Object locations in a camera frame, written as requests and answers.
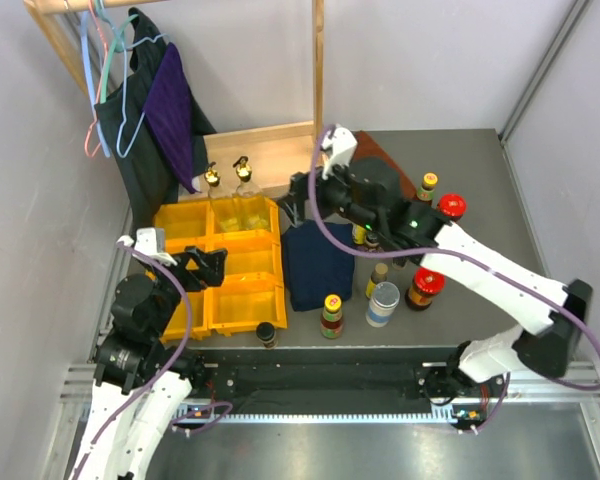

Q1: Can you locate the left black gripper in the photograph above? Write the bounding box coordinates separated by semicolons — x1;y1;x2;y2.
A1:
145;244;227;336

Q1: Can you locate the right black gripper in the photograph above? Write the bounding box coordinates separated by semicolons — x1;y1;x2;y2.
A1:
276;153;382;237

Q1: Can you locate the clear oil bottle gold cap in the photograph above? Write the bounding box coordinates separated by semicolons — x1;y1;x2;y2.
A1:
230;155;272;232

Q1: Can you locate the black cap spice jar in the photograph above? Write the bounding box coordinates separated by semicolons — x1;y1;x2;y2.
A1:
255;322;277;349
363;231;382;258
392;257;409;270

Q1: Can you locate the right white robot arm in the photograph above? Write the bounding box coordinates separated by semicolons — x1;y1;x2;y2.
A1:
277;157;593;396

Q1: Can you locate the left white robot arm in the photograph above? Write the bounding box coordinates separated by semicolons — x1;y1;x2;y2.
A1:
70;236;228;479

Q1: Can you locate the wooden clothes rack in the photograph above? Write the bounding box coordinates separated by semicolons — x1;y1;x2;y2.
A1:
24;1;324;197

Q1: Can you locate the yellow bin organizer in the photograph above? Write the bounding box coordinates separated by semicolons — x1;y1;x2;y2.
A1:
149;194;289;344

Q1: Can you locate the small yellow label bottle back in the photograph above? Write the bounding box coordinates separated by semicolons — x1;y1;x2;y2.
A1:
352;225;366;246

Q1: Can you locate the small yellow label bottle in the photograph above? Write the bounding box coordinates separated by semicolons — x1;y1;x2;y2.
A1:
352;225;366;246
365;263;388;299

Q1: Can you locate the navy blue folded cloth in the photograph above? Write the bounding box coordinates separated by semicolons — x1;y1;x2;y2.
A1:
281;220;355;312

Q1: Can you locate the brown folded towel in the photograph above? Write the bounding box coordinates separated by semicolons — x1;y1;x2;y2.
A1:
352;131;416;199

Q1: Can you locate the small yellow label bottle front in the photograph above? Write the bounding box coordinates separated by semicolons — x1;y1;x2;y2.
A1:
365;263;388;299

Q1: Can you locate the sauce bottle yellow cap back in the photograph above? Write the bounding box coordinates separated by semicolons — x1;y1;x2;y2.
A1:
413;172;438;206

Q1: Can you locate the sauce bottle yellow cap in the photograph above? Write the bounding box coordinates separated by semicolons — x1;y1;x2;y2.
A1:
413;172;438;206
320;294;343;339

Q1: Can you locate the sauce bottle yellow cap front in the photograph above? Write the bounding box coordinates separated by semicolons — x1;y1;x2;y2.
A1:
320;294;343;339

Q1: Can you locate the white salt canister front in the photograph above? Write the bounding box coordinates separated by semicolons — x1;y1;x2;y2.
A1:
365;281;401;328

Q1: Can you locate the purple hanging cloth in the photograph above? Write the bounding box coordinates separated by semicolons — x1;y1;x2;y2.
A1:
143;43;197;193

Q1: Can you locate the pink clothes hanger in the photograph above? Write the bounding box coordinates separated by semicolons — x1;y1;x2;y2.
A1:
80;1;111;158

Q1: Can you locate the red lid jar front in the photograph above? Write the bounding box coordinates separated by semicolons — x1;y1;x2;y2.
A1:
405;267;446;311

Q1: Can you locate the red lid jar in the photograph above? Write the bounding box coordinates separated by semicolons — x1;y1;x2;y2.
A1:
436;193;467;221
405;267;446;311

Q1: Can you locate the red lid jar back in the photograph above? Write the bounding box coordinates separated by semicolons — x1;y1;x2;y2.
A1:
436;193;467;221

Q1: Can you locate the green clothes hanger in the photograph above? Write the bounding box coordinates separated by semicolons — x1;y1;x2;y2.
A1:
95;1;138;103

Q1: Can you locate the blue clothes hanger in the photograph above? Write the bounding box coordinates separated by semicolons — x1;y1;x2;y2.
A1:
79;9;171;159

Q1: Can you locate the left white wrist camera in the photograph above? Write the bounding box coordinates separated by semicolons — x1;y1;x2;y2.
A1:
116;227;177;267

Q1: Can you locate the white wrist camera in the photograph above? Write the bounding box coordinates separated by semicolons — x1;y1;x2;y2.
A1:
320;124;358;180
116;227;177;267

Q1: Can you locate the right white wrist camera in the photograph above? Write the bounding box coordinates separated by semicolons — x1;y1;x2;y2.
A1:
320;124;358;180

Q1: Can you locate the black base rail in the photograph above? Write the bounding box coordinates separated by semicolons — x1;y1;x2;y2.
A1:
171;347;504;415

